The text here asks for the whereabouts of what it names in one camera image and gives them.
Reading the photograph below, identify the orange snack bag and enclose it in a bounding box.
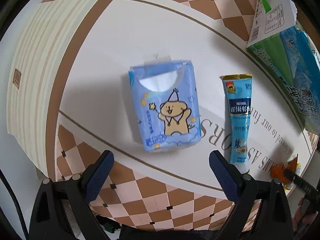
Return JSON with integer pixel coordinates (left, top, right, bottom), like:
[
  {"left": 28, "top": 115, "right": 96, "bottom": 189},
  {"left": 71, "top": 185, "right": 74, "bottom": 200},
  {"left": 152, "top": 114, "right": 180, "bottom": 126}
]
[{"left": 270, "top": 156, "right": 298, "bottom": 184}]

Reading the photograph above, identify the blue milk powder sachet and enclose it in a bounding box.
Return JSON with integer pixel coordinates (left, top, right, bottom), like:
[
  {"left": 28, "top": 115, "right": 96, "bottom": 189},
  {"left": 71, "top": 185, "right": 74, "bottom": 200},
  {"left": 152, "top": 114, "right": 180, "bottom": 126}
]
[{"left": 221, "top": 74, "right": 252, "bottom": 174}]

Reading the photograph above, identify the blue cartoon tissue pack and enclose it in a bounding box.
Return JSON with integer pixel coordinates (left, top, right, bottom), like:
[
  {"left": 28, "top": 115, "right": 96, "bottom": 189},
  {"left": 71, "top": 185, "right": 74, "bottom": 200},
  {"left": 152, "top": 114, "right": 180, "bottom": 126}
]
[{"left": 129, "top": 60, "right": 201, "bottom": 152}]

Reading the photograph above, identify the checkered tablecloth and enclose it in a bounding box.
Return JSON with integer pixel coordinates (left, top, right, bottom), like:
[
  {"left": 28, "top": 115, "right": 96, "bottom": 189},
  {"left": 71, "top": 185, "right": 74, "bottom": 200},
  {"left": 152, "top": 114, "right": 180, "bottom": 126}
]
[{"left": 7, "top": 0, "right": 318, "bottom": 230}]

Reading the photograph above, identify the green blue milk carton box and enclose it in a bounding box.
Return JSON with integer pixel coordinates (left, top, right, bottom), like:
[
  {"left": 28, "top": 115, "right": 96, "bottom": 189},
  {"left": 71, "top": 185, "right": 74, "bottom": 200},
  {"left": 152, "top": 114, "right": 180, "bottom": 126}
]
[{"left": 247, "top": 0, "right": 319, "bottom": 134}]

